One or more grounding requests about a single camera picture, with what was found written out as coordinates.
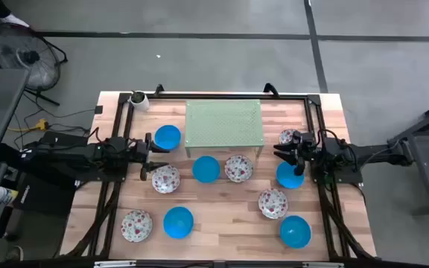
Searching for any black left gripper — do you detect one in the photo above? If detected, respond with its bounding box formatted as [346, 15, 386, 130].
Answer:
[127, 132, 171, 182]

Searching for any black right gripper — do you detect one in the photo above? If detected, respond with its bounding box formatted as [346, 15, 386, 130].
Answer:
[273, 130, 318, 176]

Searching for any floral red-bottomed ceramic bowl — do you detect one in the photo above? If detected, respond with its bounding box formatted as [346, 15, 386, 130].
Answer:
[224, 154, 255, 184]
[120, 208, 153, 243]
[278, 128, 299, 146]
[258, 188, 289, 220]
[151, 165, 182, 194]

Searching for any blue plastic mini bowl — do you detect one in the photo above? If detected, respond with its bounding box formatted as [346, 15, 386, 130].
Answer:
[191, 155, 221, 184]
[154, 124, 182, 151]
[279, 214, 312, 249]
[162, 206, 195, 240]
[276, 160, 305, 190]

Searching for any small plant in white pot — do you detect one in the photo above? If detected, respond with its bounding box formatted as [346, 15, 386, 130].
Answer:
[129, 90, 151, 112]

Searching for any green perforated metal shelf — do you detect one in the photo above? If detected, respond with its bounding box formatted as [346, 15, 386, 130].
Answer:
[183, 98, 266, 159]

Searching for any black controller box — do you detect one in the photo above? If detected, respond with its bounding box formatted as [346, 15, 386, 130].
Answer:
[39, 130, 89, 148]

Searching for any black bag with white print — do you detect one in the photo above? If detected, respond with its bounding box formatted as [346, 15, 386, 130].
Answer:
[13, 173, 77, 216]

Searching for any white and yellow can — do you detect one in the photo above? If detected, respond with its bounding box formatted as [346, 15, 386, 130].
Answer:
[0, 185, 20, 208]

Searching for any black floor fan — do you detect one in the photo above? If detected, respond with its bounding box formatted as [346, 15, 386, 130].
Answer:
[0, 22, 69, 107]

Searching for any person's grey shoe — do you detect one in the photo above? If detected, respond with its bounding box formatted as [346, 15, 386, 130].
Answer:
[5, 245, 25, 261]

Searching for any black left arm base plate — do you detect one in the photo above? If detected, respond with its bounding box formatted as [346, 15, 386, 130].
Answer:
[74, 163, 130, 183]

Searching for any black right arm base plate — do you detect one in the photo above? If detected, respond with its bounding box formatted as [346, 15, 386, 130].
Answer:
[310, 154, 364, 185]

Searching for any black floor cable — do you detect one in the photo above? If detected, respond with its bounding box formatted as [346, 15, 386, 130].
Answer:
[22, 91, 96, 120]

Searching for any silver metal bracket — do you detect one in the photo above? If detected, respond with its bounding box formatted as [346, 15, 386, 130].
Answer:
[94, 260, 137, 268]
[302, 261, 344, 268]

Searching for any yellow extension cord plug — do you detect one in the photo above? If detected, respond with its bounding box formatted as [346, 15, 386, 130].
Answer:
[7, 118, 50, 133]

